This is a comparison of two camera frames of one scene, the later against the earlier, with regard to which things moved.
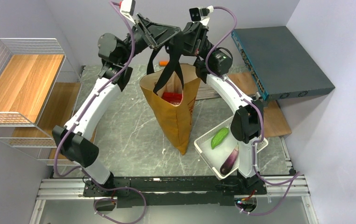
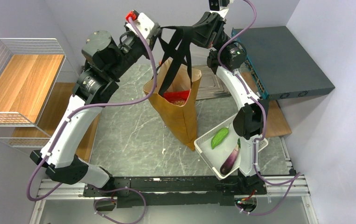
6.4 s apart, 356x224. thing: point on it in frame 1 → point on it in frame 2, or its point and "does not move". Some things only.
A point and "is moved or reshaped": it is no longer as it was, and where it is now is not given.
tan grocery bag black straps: [172, 87] is moved or reshaped
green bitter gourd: [219, 137] does not move
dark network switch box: [281, 67] does not move
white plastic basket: [214, 158] does not move
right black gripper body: [201, 45] → [216, 37]
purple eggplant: [230, 161] does not move
